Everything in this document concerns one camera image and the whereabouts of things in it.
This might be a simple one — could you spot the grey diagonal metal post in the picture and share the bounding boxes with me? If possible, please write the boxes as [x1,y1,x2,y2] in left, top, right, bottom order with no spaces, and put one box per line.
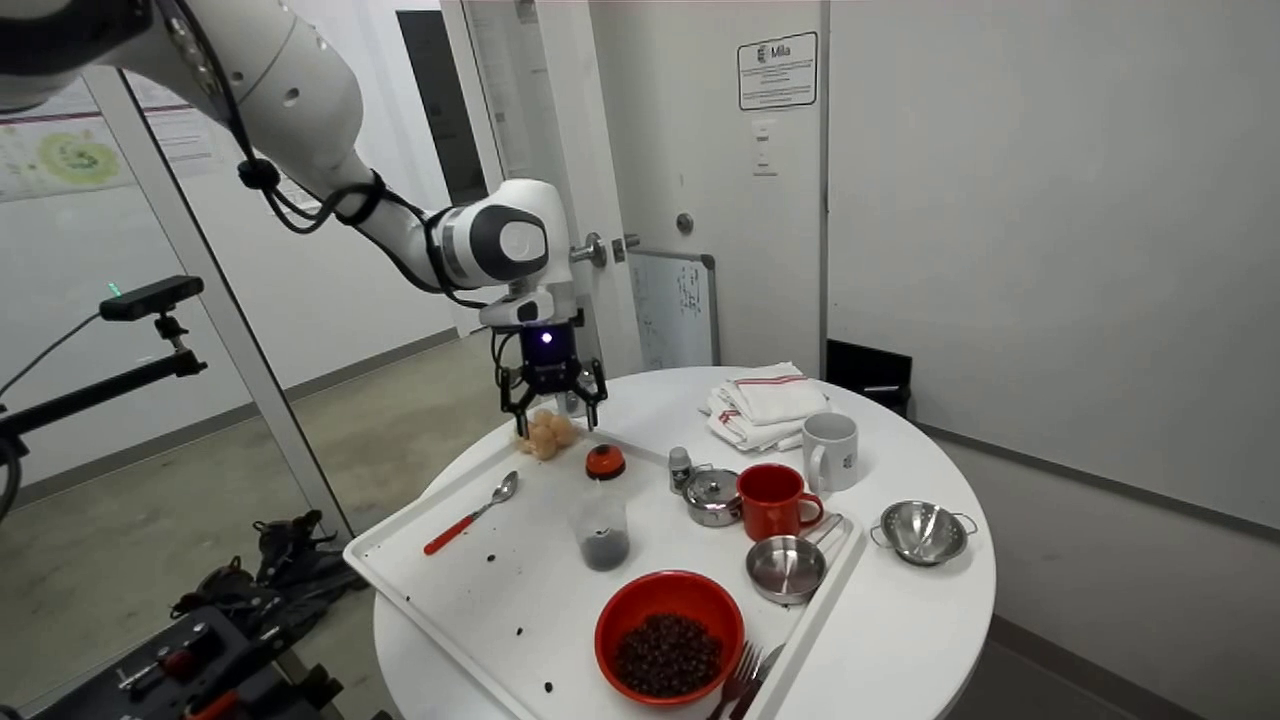
[75,59,360,538]

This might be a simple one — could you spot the white cloth red stripes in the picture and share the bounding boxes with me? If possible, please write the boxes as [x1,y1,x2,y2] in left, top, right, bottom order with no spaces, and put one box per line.
[702,361,837,454]

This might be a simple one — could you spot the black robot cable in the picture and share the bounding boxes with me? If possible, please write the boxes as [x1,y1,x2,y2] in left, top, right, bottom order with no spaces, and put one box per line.
[158,0,466,312]

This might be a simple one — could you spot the black equipment with red parts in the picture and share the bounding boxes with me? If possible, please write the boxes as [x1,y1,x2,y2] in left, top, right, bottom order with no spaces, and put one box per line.
[31,506,374,720]

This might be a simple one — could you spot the wall poster with green circle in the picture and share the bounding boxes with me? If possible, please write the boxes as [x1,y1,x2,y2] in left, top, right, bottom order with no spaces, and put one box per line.
[0,115,137,209]

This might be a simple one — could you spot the red handled fork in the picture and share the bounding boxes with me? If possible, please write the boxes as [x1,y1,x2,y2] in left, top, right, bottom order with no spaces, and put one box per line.
[707,639,791,720]

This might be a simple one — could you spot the small whiteboard panel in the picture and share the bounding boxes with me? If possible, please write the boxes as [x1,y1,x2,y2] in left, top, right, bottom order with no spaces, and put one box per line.
[627,247,725,371]

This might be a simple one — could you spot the small steel bowl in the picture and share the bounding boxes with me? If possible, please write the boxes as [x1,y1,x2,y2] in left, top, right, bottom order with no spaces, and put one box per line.
[746,532,832,611]

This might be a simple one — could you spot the red mug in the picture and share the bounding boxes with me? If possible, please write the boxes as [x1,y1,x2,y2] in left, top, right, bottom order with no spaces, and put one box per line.
[732,459,827,544]

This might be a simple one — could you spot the black camera on stand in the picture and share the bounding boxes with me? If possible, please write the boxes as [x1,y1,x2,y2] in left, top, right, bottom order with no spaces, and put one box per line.
[98,272,211,350]

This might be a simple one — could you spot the black box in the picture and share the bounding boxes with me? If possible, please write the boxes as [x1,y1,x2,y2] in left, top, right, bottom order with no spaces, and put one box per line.
[824,334,921,419]

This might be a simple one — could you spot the white tray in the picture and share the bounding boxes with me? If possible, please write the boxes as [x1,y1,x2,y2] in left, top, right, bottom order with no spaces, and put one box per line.
[342,419,874,720]

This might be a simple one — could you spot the steel bowl with red contents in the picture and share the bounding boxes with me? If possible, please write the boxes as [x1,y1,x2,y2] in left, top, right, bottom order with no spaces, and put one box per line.
[678,462,748,532]

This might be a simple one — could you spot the steel bowl with handles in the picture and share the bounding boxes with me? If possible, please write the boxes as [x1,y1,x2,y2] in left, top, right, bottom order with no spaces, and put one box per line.
[874,497,985,570]

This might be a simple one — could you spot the white door sign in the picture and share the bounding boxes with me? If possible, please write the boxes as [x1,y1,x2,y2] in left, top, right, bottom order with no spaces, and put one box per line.
[732,26,824,115]

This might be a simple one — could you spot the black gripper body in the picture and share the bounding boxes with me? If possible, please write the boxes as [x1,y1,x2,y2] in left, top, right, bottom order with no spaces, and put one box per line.
[511,320,591,390]

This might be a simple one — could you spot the clear pack of round buns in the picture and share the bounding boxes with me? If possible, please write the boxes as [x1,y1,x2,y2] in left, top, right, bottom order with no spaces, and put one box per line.
[517,402,591,462]

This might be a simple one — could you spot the metal door handle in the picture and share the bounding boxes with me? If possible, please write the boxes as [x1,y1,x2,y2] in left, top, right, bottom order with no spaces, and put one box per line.
[567,227,648,272]

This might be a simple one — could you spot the orange handled spoon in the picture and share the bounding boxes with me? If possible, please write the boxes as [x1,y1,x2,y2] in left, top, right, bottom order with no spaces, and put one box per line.
[420,467,525,558]

